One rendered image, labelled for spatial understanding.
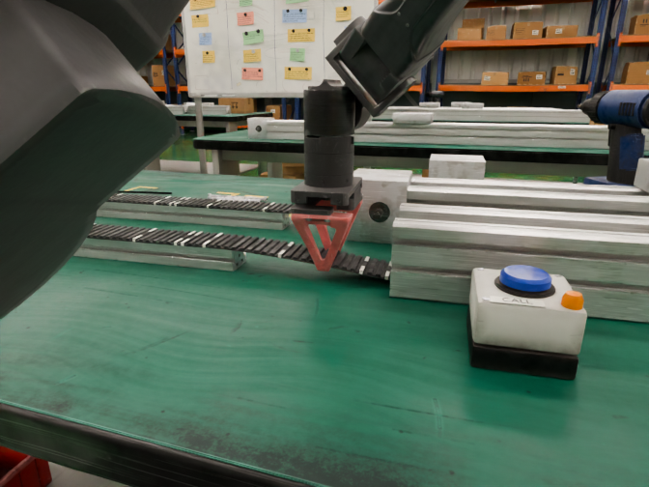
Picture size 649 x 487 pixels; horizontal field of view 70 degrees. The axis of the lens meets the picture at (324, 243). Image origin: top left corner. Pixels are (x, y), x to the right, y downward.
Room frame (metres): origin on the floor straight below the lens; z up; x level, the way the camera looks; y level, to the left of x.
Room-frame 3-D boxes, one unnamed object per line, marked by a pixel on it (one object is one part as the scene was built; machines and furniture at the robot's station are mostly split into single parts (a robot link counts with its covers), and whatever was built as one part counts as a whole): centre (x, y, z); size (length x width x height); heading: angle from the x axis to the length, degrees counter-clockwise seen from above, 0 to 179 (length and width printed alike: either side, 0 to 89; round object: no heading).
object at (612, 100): (0.84, -0.51, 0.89); 0.20 x 0.08 x 0.22; 9
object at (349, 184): (0.54, -0.01, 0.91); 0.10 x 0.07 x 0.07; 167
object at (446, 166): (0.89, -0.25, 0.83); 0.11 x 0.10 x 0.10; 165
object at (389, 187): (0.70, -0.08, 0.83); 0.12 x 0.09 x 0.10; 166
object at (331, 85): (0.54, -0.01, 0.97); 0.07 x 0.06 x 0.07; 163
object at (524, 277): (0.36, -0.17, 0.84); 0.04 x 0.04 x 0.02
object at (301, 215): (0.52, 0.00, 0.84); 0.07 x 0.07 x 0.09; 77
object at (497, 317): (0.37, -0.17, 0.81); 0.10 x 0.08 x 0.06; 166
